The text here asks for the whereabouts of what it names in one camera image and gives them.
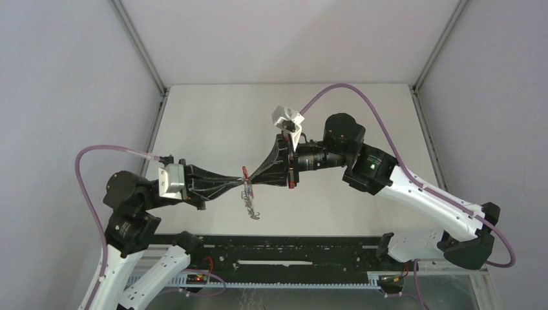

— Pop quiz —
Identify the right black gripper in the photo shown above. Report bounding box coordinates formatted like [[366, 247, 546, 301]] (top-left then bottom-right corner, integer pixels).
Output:
[[249, 131, 350, 190]]

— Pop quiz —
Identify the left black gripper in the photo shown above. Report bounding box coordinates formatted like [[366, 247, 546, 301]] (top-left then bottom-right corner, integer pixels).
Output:
[[141, 156, 245, 209]]

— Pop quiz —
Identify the red tag keyring with chain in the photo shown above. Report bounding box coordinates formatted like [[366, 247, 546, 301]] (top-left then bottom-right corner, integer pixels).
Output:
[[241, 166, 260, 220]]

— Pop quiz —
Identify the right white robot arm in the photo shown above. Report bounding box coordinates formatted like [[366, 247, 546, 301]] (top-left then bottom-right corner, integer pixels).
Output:
[[246, 113, 500, 270]]

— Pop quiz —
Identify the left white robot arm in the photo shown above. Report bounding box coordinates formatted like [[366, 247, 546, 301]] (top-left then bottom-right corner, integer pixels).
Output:
[[80, 160, 244, 309]]

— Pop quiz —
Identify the small circuit board with leds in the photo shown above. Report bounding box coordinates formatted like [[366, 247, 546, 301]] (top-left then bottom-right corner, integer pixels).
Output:
[[185, 274, 209, 285]]

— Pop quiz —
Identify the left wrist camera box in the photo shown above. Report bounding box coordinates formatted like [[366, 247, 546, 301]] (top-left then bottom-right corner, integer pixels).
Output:
[[158, 163, 185, 200]]

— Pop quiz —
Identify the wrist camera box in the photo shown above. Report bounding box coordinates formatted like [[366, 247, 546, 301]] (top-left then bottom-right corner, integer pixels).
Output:
[[271, 106, 304, 151], [158, 163, 185, 200]]

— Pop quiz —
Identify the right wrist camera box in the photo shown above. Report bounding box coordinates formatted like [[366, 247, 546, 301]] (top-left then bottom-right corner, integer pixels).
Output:
[[271, 106, 304, 151]]

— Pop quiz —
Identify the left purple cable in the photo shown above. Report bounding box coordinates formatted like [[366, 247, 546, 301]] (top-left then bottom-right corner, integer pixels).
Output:
[[74, 145, 227, 310]]

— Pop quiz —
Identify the purple cable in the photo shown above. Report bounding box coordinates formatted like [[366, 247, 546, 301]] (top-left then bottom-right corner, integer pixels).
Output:
[[299, 83, 517, 310], [74, 145, 227, 310]]

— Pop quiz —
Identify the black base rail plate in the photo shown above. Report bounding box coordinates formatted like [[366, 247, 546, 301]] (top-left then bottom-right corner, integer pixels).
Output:
[[145, 232, 419, 284]]

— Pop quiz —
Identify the white cable duct strip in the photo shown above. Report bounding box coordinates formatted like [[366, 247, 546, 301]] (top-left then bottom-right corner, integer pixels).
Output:
[[128, 273, 405, 290]]

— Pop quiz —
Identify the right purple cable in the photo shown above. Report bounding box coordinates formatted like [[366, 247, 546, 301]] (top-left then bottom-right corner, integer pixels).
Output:
[[299, 83, 517, 310]]

